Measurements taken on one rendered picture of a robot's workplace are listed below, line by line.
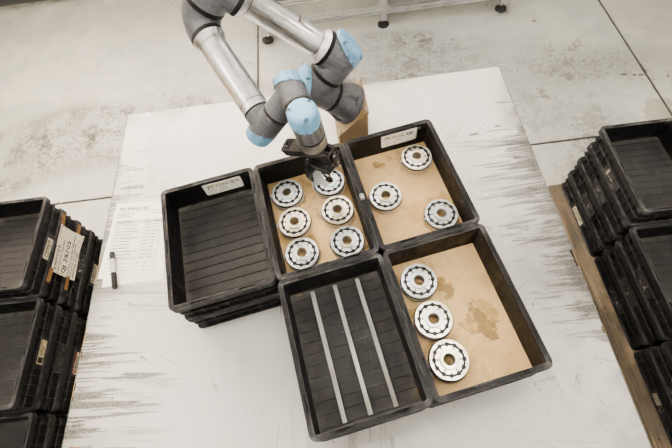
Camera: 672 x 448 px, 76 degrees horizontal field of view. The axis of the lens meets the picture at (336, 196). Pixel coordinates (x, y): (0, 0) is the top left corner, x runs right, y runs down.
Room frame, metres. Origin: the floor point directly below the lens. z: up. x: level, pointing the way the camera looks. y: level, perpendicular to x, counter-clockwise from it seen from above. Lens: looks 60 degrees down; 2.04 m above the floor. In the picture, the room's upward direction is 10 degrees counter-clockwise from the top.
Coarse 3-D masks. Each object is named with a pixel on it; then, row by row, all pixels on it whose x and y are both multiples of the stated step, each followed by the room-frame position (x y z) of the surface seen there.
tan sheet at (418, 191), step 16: (368, 160) 0.82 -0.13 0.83; (384, 160) 0.81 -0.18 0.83; (432, 160) 0.78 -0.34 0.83; (368, 176) 0.76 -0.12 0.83; (384, 176) 0.75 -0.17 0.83; (400, 176) 0.74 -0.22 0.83; (416, 176) 0.73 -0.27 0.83; (432, 176) 0.72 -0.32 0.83; (368, 192) 0.70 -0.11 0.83; (416, 192) 0.67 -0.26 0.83; (432, 192) 0.66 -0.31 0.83; (400, 208) 0.62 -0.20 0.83; (416, 208) 0.61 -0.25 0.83; (384, 224) 0.57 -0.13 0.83; (400, 224) 0.56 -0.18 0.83; (416, 224) 0.55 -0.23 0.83; (384, 240) 0.52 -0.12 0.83
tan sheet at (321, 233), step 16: (304, 176) 0.80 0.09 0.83; (304, 192) 0.74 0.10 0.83; (304, 208) 0.68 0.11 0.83; (320, 208) 0.67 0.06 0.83; (320, 224) 0.61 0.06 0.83; (352, 224) 0.59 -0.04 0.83; (288, 240) 0.57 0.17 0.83; (320, 240) 0.55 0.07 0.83; (320, 256) 0.50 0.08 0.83; (288, 272) 0.47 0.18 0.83
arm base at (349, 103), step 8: (344, 88) 1.05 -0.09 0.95; (352, 88) 1.06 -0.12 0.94; (360, 88) 1.06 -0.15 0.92; (344, 96) 1.02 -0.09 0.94; (352, 96) 1.03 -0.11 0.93; (360, 96) 1.03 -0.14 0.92; (336, 104) 1.00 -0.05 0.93; (344, 104) 1.00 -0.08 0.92; (352, 104) 1.00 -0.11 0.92; (360, 104) 1.01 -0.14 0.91; (328, 112) 1.02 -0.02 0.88; (336, 112) 1.00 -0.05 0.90; (344, 112) 0.99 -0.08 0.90; (352, 112) 0.99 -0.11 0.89; (336, 120) 1.02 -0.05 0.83; (344, 120) 0.99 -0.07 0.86; (352, 120) 0.98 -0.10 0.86
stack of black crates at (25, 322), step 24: (0, 312) 0.67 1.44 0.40; (24, 312) 0.66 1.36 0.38; (48, 312) 0.63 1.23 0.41; (72, 312) 0.67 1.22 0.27; (0, 336) 0.58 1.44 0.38; (24, 336) 0.56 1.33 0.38; (48, 336) 0.54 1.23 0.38; (72, 336) 0.57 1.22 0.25; (0, 360) 0.48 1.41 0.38; (24, 360) 0.44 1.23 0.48; (48, 360) 0.45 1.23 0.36; (72, 360) 0.48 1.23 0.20; (0, 384) 0.39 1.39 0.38; (24, 384) 0.36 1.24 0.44; (48, 384) 0.37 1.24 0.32; (72, 384) 0.39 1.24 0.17; (0, 408) 0.28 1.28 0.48; (24, 408) 0.29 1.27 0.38; (48, 408) 0.29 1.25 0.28
